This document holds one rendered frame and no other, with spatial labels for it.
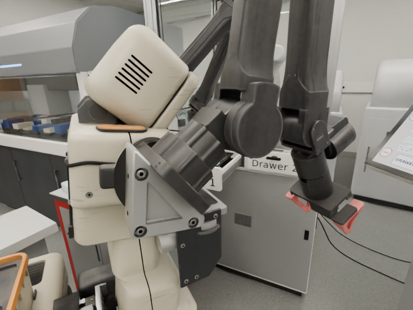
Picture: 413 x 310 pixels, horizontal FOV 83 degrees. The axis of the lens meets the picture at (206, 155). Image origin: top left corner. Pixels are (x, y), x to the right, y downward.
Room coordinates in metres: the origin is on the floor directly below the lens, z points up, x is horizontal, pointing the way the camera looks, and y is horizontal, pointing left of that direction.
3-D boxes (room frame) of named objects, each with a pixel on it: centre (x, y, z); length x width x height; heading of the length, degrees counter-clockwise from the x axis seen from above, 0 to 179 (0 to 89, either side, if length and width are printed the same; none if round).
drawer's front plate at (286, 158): (1.17, -0.36, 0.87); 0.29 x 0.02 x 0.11; 63
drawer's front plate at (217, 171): (1.03, 0.07, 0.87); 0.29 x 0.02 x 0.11; 63
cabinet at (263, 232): (1.72, -0.34, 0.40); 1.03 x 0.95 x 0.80; 63
